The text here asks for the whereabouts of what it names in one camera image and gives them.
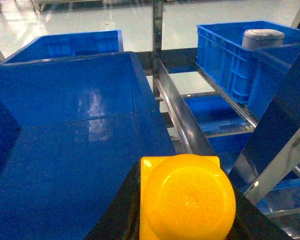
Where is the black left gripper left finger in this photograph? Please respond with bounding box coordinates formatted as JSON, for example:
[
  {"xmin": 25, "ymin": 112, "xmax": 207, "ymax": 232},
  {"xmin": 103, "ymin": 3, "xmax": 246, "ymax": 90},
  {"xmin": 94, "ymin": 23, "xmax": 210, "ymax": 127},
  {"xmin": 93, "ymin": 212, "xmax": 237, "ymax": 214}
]
[{"xmin": 85, "ymin": 161, "xmax": 141, "ymax": 240}]

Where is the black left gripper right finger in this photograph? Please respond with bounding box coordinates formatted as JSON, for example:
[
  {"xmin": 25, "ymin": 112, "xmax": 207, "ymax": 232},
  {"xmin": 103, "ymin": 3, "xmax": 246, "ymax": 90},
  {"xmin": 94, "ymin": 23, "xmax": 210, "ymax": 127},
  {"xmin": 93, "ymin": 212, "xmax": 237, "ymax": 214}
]
[{"xmin": 226, "ymin": 188, "xmax": 290, "ymax": 240}]

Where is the yellow toy building block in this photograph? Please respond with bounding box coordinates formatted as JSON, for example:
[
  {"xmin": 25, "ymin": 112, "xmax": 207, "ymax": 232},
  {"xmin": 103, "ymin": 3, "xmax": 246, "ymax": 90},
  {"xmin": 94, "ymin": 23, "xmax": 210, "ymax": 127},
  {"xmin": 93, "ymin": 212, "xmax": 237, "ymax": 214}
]
[{"xmin": 139, "ymin": 154, "xmax": 236, "ymax": 240}]

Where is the large blue bin upper left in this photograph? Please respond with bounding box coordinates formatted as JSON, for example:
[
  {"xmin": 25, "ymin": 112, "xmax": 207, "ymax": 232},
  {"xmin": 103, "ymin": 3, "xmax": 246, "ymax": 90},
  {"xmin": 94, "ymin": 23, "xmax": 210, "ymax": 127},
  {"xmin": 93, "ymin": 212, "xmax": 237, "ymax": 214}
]
[{"xmin": 0, "ymin": 51, "xmax": 177, "ymax": 240}]

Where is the large blue bin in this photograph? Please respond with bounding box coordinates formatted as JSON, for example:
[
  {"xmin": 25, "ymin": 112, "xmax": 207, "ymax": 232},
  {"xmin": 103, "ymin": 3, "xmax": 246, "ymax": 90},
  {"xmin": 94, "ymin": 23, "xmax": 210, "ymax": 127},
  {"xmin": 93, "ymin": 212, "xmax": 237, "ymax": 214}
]
[
  {"xmin": 247, "ymin": 43, "xmax": 300, "ymax": 120},
  {"xmin": 0, "ymin": 51, "xmax": 177, "ymax": 240}
]

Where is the large blue bin upper right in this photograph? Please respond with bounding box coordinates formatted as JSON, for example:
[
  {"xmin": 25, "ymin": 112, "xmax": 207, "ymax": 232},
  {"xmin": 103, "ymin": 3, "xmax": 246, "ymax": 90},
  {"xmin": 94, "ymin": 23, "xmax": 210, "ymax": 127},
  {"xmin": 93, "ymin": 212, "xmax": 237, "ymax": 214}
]
[{"xmin": 247, "ymin": 43, "xmax": 300, "ymax": 120}]

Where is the blue bin rear right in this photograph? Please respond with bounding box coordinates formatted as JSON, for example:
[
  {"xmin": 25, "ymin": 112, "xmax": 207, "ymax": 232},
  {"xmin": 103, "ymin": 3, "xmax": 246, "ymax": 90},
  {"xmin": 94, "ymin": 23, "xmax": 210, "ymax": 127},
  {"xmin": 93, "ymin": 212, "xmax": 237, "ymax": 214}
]
[{"xmin": 196, "ymin": 20, "xmax": 300, "ymax": 104}]

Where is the blue bin rear left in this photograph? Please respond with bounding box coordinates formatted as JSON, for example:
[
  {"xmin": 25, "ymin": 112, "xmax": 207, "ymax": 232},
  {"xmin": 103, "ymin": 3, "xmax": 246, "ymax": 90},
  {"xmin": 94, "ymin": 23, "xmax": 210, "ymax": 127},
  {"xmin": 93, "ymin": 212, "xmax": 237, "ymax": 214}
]
[{"xmin": 0, "ymin": 29, "xmax": 124, "ymax": 65}]

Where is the stainless steel rack frame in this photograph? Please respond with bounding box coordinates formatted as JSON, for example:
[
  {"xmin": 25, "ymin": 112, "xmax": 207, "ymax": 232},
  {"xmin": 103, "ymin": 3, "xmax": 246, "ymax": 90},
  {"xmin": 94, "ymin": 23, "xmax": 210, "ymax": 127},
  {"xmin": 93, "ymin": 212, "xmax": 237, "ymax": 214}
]
[{"xmin": 0, "ymin": 0, "xmax": 300, "ymax": 221}]

